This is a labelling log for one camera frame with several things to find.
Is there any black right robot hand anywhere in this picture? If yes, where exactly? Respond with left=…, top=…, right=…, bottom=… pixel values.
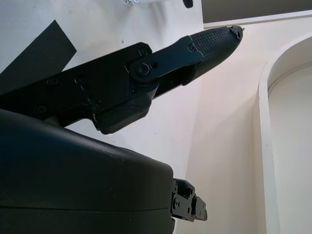
left=0, top=25, right=244, bottom=234

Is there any black tape strip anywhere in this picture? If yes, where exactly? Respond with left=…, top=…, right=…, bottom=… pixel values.
left=0, top=19, right=78, bottom=97

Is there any white arched panel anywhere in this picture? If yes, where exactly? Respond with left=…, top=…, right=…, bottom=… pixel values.
left=257, top=31, right=312, bottom=234

